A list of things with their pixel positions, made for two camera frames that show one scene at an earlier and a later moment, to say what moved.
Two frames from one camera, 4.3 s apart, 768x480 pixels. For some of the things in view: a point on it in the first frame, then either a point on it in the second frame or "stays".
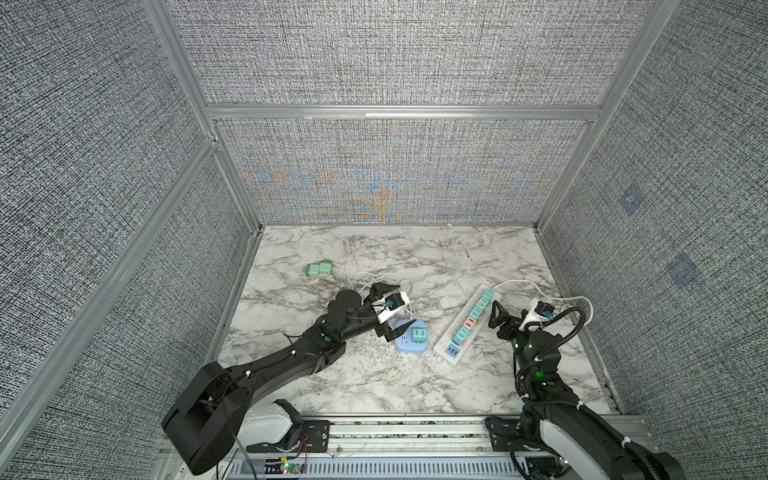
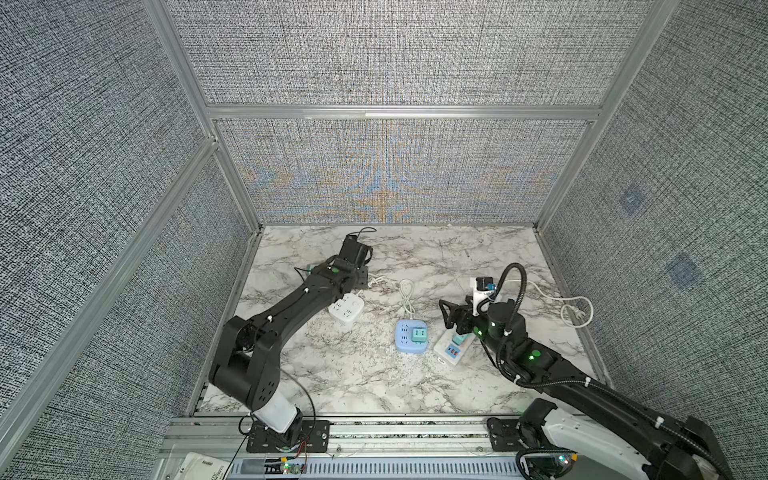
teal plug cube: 419,334 stays
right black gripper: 513,325 → 458,312
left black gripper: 383,330 → 363,278
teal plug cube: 462,333 stays
